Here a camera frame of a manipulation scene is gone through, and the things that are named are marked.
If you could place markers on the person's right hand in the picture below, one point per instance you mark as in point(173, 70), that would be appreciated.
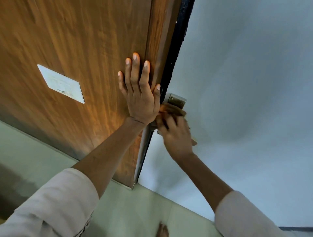
point(177, 139)

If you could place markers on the person's left hand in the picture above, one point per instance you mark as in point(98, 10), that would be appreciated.
point(140, 102)

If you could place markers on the person's left middle finger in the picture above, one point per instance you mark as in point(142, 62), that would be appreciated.
point(135, 69)

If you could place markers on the person's left thumb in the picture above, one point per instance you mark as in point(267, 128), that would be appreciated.
point(157, 94)

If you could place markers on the person's right fingers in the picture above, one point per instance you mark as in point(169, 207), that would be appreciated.
point(170, 122)

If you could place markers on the person's left little finger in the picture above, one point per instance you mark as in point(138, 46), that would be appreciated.
point(121, 81)

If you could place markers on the orange cleaning cloth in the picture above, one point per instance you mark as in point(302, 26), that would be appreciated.
point(170, 108)

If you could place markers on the brown wooden door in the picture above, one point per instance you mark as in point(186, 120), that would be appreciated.
point(73, 36)

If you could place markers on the person's left forearm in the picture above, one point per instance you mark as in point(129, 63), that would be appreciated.
point(110, 153)

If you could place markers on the person's right forearm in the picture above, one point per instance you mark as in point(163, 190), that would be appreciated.
point(204, 180)

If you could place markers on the white rectangular door plate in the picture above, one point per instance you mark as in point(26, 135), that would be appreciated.
point(62, 83)

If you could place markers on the person's bare foot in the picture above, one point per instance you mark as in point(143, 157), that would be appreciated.
point(162, 230)

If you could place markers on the white right sleeve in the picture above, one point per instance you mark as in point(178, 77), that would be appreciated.
point(242, 217)

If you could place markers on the white sleeve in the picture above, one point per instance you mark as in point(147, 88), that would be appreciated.
point(51, 205)
point(242, 217)

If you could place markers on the white left sleeve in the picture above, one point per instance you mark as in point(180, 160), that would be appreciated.
point(51, 205)

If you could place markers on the dark skirting board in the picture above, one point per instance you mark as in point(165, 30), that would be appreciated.
point(297, 229)

